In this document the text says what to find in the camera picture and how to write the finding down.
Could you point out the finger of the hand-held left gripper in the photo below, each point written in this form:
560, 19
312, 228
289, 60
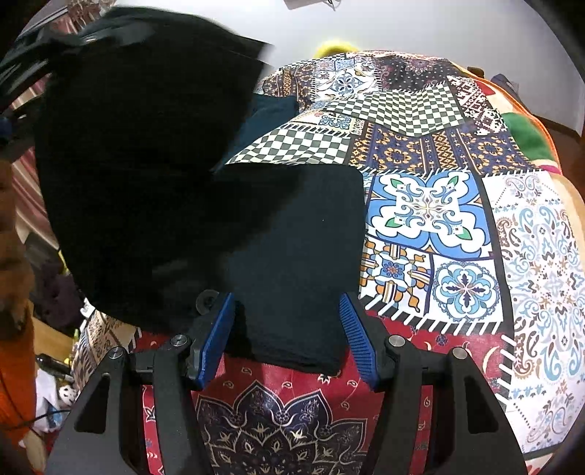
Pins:
114, 34

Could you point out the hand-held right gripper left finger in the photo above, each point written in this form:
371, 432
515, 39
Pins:
214, 342

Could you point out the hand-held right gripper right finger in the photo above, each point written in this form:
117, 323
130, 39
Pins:
361, 347

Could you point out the black pants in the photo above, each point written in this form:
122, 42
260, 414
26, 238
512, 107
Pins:
137, 182

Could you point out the striped pink curtain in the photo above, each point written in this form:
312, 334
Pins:
32, 192

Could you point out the patterned patchwork bedspread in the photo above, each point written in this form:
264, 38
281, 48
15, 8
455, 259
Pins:
434, 219

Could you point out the dark blue garment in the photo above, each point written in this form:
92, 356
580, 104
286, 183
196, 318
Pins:
269, 116

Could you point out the white crumpled cloth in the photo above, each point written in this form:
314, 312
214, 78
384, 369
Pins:
48, 402

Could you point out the yellow foam tube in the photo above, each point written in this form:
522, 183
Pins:
336, 47

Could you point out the orange green fleece blanket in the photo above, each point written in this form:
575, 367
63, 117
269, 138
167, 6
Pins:
525, 132

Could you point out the grey backpack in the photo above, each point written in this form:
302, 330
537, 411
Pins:
505, 82

